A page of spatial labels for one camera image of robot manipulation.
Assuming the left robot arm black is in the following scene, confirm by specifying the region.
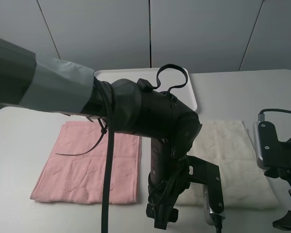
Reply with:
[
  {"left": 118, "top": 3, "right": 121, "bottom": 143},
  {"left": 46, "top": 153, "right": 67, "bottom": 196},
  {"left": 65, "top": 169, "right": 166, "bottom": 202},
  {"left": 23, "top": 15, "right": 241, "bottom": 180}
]
[{"left": 0, "top": 38, "right": 201, "bottom": 233}]

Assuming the pink terry towel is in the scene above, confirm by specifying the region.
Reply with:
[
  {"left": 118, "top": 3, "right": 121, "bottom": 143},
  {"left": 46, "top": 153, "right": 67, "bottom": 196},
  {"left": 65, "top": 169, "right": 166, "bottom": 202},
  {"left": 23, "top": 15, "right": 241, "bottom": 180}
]
[{"left": 30, "top": 121, "right": 141, "bottom": 204}]

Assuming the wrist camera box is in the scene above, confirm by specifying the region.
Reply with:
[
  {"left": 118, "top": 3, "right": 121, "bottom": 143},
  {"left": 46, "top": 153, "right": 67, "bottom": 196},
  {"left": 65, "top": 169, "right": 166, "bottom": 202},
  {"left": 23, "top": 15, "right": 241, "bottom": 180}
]
[
  {"left": 253, "top": 121, "right": 281, "bottom": 170},
  {"left": 188, "top": 156, "right": 225, "bottom": 230}
]

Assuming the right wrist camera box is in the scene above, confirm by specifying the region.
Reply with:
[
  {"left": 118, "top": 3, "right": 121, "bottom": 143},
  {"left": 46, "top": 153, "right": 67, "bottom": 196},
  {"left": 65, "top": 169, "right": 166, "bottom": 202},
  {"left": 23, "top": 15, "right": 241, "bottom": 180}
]
[{"left": 253, "top": 121, "right": 281, "bottom": 170}]

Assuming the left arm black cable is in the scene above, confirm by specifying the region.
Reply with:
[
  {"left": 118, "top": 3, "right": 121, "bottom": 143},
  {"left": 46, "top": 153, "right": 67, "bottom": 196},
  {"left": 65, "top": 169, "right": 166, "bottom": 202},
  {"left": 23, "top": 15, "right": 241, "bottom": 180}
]
[{"left": 53, "top": 64, "right": 189, "bottom": 233}]

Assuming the cream white terry towel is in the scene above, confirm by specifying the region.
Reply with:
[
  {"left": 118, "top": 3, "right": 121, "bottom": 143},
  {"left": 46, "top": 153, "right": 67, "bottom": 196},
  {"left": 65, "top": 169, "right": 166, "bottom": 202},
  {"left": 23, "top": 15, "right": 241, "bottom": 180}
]
[{"left": 188, "top": 120, "right": 279, "bottom": 210}]

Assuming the white rectangular plastic tray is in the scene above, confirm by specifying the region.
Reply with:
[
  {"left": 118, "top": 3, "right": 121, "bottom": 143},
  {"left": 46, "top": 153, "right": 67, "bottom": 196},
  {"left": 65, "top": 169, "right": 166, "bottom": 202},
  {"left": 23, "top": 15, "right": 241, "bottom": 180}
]
[{"left": 95, "top": 68, "right": 197, "bottom": 110}]

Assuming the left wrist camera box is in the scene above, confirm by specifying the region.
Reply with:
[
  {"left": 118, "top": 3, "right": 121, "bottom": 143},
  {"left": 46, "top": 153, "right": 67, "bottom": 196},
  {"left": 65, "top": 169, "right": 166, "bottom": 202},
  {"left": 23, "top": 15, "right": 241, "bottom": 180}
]
[{"left": 188, "top": 156, "right": 225, "bottom": 230}]

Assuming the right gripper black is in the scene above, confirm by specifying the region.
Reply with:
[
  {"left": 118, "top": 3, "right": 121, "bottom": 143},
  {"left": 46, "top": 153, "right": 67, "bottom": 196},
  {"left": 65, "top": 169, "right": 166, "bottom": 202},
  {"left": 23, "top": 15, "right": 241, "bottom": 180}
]
[{"left": 264, "top": 138, "right": 291, "bottom": 231}]

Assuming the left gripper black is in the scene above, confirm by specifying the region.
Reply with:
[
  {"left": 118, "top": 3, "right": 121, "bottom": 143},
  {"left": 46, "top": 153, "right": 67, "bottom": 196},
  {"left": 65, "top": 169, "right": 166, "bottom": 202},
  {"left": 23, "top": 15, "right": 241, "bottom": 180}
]
[{"left": 146, "top": 138, "right": 190, "bottom": 230}]

